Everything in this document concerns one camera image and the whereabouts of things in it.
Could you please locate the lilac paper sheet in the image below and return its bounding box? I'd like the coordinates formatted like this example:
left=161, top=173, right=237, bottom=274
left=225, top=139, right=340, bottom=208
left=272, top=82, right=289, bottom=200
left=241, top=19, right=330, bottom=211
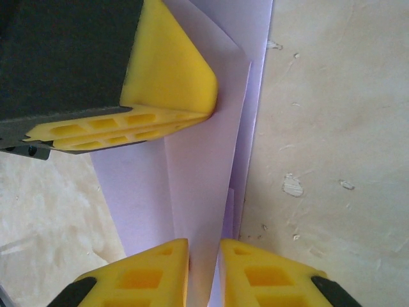
left=91, top=0, right=274, bottom=307

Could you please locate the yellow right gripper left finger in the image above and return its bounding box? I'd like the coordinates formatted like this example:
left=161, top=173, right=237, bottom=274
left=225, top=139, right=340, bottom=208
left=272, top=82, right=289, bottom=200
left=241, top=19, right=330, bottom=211
left=47, top=238, right=191, bottom=307

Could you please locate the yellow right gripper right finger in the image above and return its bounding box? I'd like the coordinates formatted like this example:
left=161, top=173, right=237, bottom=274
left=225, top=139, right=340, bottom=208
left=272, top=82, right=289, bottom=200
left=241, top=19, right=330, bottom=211
left=219, top=238, right=362, bottom=307

